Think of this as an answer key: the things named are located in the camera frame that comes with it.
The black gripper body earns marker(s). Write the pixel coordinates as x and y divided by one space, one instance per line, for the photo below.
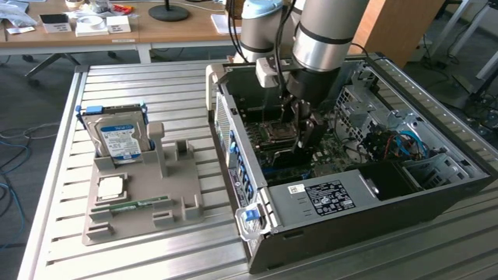
312 86

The green graphics card black cooler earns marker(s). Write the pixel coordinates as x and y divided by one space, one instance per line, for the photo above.
288 159

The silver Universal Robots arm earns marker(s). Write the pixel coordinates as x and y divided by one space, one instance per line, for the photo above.
324 35

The CPU socket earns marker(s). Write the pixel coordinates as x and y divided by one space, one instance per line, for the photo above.
278 131

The green motherboard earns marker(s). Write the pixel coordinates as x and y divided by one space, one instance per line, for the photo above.
335 156

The grey chipset heatsink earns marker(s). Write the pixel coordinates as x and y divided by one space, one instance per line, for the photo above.
327 170

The grey power supply unit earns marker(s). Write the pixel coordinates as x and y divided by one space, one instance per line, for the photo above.
296 198

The white paper stack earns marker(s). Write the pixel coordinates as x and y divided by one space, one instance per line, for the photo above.
224 26

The blue release latch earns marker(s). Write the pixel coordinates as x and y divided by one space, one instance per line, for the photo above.
249 216

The brown cardboard box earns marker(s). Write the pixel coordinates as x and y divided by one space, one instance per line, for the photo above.
229 10

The black open PC case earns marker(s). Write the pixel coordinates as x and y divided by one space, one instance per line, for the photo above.
351 233

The metal disk bay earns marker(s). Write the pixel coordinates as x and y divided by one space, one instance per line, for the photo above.
448 172

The light wooden office desk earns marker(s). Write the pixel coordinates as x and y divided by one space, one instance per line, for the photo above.
39 41
176 29

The black round lamp base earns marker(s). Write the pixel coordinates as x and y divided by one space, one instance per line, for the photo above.
169 13

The grey plastic parts rack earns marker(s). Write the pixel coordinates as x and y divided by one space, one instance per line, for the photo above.
148 186

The hard disk in blue carrier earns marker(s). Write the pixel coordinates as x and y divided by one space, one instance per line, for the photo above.
117 140

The plain white box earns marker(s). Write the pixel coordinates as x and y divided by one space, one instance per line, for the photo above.
118 24

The silver CPU chip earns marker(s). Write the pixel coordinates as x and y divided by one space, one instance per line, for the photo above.
110 188

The orange small item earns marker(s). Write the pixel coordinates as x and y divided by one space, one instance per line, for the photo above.
124 9

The beige tape roll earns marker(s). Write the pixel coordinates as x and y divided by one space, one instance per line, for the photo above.
73 3

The white box with black top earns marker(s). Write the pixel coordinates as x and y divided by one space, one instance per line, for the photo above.
56 24

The white paper label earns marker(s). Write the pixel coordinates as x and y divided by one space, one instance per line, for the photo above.
21 30

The clear plastic bag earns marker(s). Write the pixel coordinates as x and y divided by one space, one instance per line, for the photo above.
15 14

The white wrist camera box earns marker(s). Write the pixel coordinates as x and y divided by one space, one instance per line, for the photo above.
266 74

